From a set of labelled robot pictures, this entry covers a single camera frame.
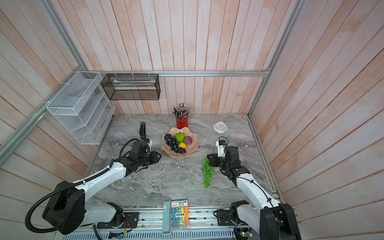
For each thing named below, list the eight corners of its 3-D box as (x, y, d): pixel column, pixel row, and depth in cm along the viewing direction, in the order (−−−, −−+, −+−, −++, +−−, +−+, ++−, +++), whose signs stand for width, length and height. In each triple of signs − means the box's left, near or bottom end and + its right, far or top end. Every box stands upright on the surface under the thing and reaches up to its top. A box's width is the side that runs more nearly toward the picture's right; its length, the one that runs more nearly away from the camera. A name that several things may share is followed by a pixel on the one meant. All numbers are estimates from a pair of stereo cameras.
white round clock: (214, 133, 111) (214, 130, 109) (212, 124, 117) (213, 121, 115) (227, 133, 111) (228, 130, 109) (225, 124, 117) (226, 121, 115)
